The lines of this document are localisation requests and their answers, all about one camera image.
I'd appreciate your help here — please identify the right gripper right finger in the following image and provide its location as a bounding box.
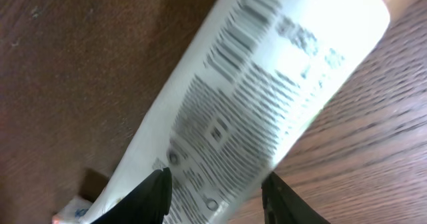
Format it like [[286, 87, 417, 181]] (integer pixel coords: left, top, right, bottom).
[[262, 172, 330, 224]]

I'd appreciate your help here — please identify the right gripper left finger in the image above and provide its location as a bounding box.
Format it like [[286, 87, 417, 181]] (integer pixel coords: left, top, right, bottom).
[[92, 167, 172, 224]]

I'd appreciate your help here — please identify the white cream tube gold cap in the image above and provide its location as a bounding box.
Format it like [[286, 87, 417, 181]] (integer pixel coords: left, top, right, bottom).
[[82, 0, 390, 223]]

